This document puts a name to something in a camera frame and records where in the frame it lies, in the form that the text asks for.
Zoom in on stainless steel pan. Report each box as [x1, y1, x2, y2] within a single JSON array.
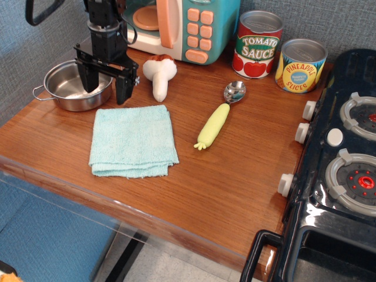
[[32, 60, 113, 112]]

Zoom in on pineapple slices can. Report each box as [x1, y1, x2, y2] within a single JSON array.
[[275, 38, 328, 93]]

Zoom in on spoon with yellow corn handle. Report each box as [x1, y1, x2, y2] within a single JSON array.
[[193, 80, 246, 150]]

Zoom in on orange plush toy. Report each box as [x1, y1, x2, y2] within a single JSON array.
[[0, 273, 23, 282]]

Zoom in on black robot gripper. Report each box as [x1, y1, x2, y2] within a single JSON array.
[[75, 25, 139, 105]]

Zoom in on black braided cable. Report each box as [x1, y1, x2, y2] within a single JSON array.
[[25, 0, 65, 26]]

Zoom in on teal toy microwave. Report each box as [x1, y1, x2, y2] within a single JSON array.
[[123, 1, 240, 65]]

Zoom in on white plush mushroom toy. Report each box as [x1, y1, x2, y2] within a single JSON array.
[[143, 54, 177, 102]]

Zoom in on black toy stove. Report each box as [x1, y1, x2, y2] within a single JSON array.
[[241, 49, 375, 281]]

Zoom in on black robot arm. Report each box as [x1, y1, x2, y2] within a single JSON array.
[[75, 1, 139, 105]]

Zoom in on light blue folded cloth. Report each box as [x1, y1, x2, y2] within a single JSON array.
[[89, 105, 179, 178]]

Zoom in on tomato sauce can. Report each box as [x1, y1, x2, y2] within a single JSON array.
[[232, 10, 284, 79]]

